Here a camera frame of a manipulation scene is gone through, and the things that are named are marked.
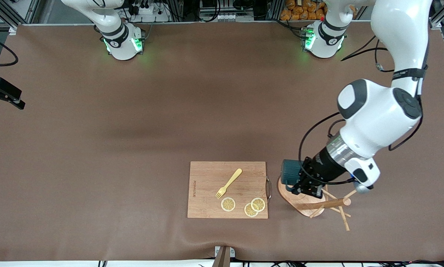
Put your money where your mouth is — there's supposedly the dark green mug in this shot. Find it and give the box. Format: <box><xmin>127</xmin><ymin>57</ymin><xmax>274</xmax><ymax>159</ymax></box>
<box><xmin>281</xmin><ymin>159</ymin><xmax>305</xmax><ymax>187</ymax></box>

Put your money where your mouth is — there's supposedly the wooden mug tree rack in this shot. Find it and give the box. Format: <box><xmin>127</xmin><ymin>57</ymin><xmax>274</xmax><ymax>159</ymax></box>
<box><xmin>278</xmin><ymin>176</ymin><xmax>357</xmax><ymax>231</ymax></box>

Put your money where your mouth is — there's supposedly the yellow plastic fork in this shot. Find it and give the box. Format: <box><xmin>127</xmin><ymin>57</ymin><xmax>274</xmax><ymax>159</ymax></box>
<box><xmin>215</xmin><ymin>168</ymin><xmax>243</xmax><ymax>199</ymax></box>

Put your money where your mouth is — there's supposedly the bamboo cutting board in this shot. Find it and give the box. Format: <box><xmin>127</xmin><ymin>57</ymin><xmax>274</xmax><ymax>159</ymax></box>
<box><xmin>187</xmin><ymin>161</ymin><xmax>272</xmax><ymax>219</ymax></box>

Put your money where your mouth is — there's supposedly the bag of orange snacks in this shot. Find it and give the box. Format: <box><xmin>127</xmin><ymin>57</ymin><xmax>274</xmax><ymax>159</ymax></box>
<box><xmin>280</xmin><ymin>0</ymin><xmax>328</xmax><ymax>21</ymax></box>

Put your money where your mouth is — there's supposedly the white power strip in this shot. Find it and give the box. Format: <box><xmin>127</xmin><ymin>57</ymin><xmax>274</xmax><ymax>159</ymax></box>
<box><xmin>130</xmin><ymin>4</ymin><xmax>170</xmax><ymax>23</ymax></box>

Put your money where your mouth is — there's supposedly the black electronics box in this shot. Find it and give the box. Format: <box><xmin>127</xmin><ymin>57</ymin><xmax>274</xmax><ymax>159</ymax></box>
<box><xmin>199</xmin><ymin>0</ymin><xmax>258</xmax><ymax>22</ymax></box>

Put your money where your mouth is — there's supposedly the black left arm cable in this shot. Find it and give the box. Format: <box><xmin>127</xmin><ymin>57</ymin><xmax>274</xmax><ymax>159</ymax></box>
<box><xmin>298</xmin><ymin>35</ymin><xmax>425</xmax><ymax>186</ymax></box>

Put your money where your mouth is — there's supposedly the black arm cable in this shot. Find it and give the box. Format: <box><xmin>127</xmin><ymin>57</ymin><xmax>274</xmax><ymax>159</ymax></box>
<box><xmin>0</xmin><ymin>33</ymin><xmax>19</xmax><ymax>67</ymax></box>
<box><xmin>298</xmin><ymin>35</ymin><xmax>425</xmax><ymax>186</ymax></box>

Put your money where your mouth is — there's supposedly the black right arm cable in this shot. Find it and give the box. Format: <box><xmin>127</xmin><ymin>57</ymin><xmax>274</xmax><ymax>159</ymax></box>
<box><xmin>0</xmin><ymin>33</ymin><xmax>19</xmax><ymax>67</ymax></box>

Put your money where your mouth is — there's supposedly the aluminium frame post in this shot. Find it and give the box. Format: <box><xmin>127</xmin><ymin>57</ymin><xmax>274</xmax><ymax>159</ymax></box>
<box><xmin>0</xmin><ymin>0</ymin><xmax>41</xmax><ymax>34</ymax></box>
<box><xmin>429</xmin><ymin>0</ymin><xmax>444</xmax><ymax>31</ymax></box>

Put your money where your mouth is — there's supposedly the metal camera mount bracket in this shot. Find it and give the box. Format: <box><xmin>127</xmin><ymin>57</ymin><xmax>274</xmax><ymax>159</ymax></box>
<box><xmin>212</xmin><ymin>245</ymin><xmax>236</xmax><ymax>267</ymax></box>

